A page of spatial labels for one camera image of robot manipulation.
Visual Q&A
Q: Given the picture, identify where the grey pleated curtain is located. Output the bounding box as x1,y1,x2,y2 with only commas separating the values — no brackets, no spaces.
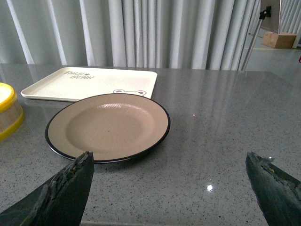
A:
0,0,258,70

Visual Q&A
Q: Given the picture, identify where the tan plate with black rim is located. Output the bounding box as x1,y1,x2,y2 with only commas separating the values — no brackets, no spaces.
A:
45,94,171,163

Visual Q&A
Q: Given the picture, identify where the yellow-rimmed bamboo steamer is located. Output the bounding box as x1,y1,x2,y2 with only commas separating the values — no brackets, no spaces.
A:
0,82,24,141

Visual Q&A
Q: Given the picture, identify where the grey board panel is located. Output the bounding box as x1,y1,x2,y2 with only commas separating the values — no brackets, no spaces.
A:
260,0,281,33

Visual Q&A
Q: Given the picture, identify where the black clamp knob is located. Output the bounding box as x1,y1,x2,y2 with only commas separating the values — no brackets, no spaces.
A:
259,6,271,20

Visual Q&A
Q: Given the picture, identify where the cardboard box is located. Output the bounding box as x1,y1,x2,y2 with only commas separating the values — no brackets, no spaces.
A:
262,32,297,49

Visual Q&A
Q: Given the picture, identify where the metal stand pole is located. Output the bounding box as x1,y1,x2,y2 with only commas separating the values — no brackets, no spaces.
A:
241,19,264,71

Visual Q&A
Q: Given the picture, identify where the cream bear-print tray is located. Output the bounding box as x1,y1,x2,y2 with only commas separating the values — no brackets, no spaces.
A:
21,67,157,102

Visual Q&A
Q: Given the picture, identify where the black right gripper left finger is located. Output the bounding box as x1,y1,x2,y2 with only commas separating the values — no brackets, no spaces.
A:
0,152,94,226

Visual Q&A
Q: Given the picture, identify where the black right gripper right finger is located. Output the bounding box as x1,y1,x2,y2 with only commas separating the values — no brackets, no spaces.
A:
246,152,301,226

